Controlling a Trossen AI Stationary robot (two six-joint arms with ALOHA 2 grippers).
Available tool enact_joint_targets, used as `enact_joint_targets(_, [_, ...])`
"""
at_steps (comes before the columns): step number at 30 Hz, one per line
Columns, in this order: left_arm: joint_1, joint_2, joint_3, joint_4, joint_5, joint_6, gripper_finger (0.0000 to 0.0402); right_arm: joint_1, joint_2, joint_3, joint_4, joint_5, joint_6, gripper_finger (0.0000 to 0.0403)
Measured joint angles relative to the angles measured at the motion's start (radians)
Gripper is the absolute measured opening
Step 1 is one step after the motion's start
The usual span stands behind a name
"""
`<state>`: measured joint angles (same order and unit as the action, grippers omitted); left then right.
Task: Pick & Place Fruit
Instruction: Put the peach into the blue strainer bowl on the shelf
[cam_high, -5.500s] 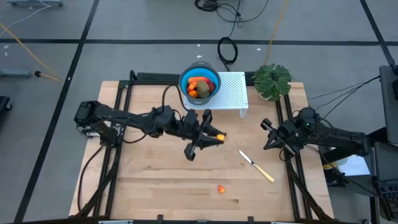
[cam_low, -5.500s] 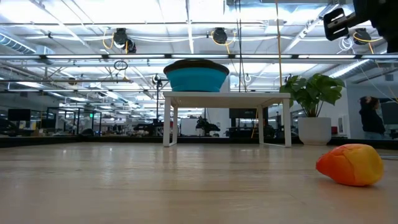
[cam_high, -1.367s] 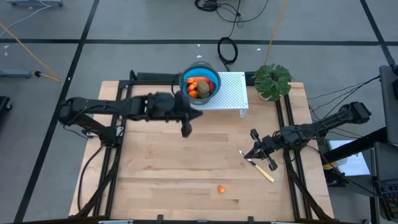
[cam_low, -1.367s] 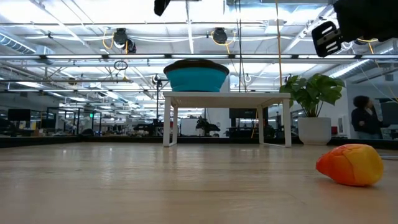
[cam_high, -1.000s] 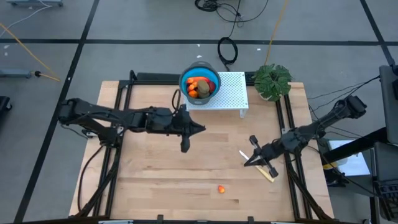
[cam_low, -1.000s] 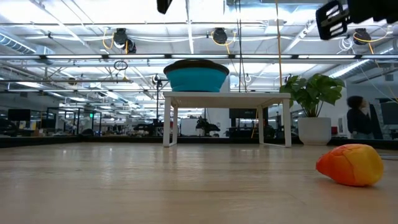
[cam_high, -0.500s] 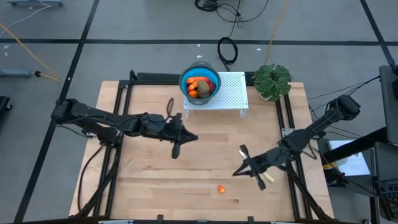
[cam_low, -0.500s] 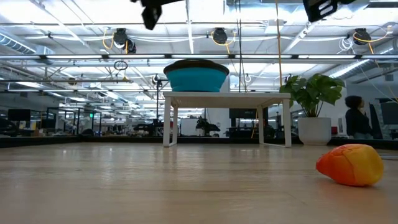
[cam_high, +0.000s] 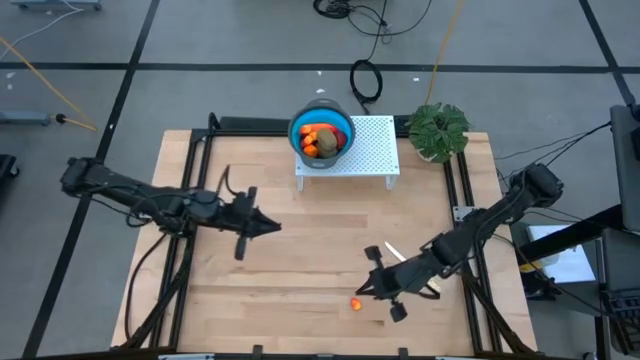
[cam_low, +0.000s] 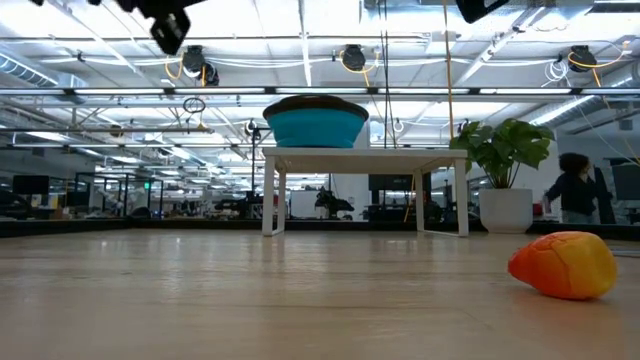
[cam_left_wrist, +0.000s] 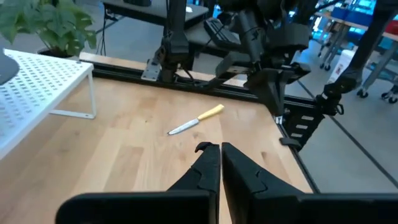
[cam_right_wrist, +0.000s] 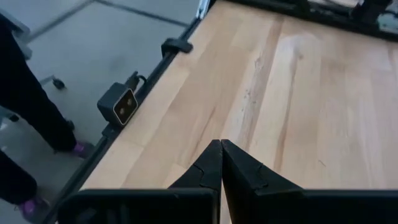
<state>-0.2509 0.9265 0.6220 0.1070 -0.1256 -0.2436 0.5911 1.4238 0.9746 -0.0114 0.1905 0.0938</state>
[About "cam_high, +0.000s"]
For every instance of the grey stand foot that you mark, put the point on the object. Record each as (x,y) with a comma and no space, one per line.
(55,5)
(25,118)

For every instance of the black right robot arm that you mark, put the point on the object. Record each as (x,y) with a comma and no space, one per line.
(500,215)

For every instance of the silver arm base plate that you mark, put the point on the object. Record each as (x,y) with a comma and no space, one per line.
(460,215)

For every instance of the blue collapsible bowl grey rim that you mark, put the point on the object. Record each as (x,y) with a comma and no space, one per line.
(345,122)

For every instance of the black equipment base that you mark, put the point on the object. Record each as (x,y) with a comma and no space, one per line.
(7,167)

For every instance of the black desk beam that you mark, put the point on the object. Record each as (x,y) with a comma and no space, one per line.
(575,231)

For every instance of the white perforated metal riser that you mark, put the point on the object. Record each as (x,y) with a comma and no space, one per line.
(372,145)

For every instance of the black aluminium rig frame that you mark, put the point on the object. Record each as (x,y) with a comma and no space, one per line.
(250,125)

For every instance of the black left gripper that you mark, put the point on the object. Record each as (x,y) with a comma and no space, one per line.
(235,215)

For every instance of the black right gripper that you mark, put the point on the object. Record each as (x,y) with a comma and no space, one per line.
(400,282)

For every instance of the red-orange toy peach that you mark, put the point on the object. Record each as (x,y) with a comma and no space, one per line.
(325,127)

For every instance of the orange-yellow toy mango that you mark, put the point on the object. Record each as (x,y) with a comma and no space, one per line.
(356,304)

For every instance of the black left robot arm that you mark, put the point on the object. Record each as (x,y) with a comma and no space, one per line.
(125,192)

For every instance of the dark red toy apple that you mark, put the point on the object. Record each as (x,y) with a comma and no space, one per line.
(341,139)

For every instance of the black keyboard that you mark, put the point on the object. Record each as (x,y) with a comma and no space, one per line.
(625,320)

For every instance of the potted green leafy plant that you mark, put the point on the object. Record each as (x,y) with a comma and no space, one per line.
(437,132)

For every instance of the tan toy kiwi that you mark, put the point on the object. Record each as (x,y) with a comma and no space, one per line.
(327,152)
(326,137)

